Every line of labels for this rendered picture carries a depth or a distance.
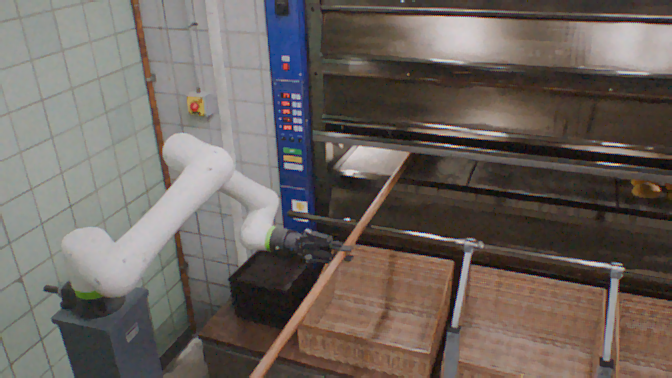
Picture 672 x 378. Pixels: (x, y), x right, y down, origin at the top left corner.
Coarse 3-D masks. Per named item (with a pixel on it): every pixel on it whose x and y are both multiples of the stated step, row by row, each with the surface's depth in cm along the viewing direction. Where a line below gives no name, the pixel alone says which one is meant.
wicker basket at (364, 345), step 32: (384, 256) 266; (416, 256) 261; (352, 288) 275; (384, 288) 269; (416, 288) 264; (448, 288) 250; (320, 320) 264; (352, 320) 263; (384, 320) 262; (416, 320) 262; (320, 352) 243; (352, 352) 237; (384, 352) 230; (416, 352) 224
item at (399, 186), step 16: (336, 176) 263; (352, 176) 260; (368, 176) 259; (384, 176) 258; (416, 192) 251; (432, 192) 248; (448, 192) 245; (464, 192) 243; (480, 192) 242; (496, 192) 241; (512, 192) 240; (528, 208) 235; (544, 208) 233; (560, 208) 230; (576, 208) 228; (592, 208) 227; (608, 208) 226; (624, 208) 226; (640, 224) 221; (656, 224) 219
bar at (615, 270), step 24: (288, 216) 234; (312, 216) 230; (432, 240) 214; (456, 240) 211; (576, 264) 197; (600, 264) 195; (456, 312) 204; (456, 336) 200; (456, 360) 206; (600, 360) 186
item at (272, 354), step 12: (408, 156) 269; (396, 180) 251; (384, 192) 239; (372, 204) 230; (372, 216) 225; (360, 228) 215; (348, 240) 207; (336, 264) 195; (324, 276) 188; (312, 288) 184; (312, 300) 179; (300, 312) 173; (288, 324) 168; (288, 336) 165; (276, 348) 160; (264, 360) 156; (264, 372) 153
